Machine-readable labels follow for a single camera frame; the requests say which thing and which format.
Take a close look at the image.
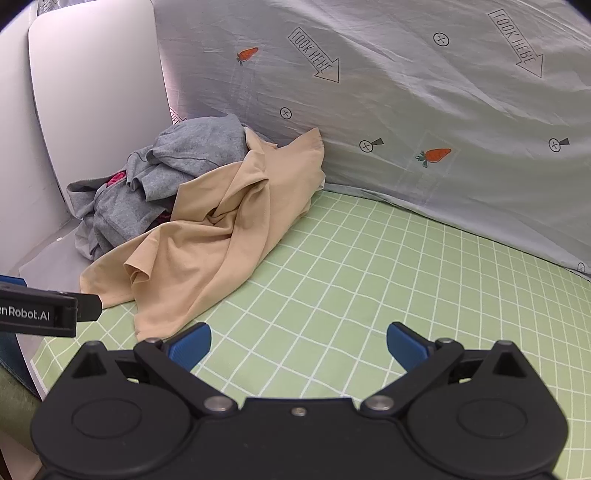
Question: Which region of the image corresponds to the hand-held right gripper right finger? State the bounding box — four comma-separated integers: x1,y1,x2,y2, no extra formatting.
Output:
361,322,527,418

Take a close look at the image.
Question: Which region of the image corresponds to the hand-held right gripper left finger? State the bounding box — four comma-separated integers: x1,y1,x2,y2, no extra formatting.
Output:
69,322,238,418

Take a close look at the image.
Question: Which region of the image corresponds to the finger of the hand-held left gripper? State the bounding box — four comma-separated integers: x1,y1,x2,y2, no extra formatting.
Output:
76,293,103,322

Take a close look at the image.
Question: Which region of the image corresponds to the beige long-sleeved shirt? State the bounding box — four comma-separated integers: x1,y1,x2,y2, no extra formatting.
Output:
79,127,326,344

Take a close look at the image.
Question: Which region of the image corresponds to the pile of clothes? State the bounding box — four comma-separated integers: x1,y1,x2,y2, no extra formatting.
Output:
67,113,252,264

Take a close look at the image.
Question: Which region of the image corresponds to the white headboard panel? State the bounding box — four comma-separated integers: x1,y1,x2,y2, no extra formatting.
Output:
0,18,75,273
28,0,183,217

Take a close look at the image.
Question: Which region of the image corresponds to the grey carrot-print blanket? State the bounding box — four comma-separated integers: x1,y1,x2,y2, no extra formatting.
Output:
152,0,591,278

